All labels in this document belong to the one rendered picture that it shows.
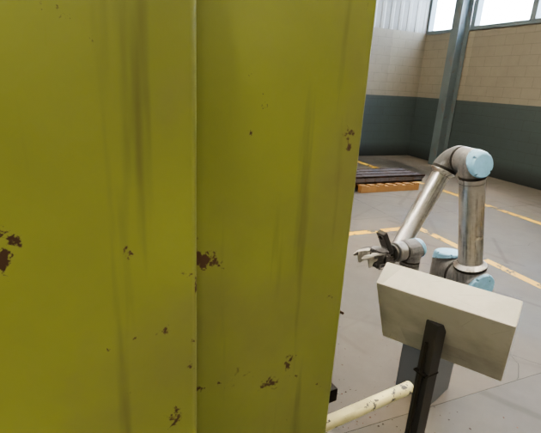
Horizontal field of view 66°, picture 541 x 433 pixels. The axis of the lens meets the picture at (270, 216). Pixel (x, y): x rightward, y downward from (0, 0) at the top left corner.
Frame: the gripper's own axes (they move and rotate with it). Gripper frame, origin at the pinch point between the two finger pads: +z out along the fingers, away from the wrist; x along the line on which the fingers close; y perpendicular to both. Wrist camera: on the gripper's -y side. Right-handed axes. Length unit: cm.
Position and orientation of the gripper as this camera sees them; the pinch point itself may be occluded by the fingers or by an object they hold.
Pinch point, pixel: (360, 254)
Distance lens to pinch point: 178.2
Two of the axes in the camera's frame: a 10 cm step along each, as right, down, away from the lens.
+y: -0.5, 9.5, 3.1
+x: -4.9, -2.9, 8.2
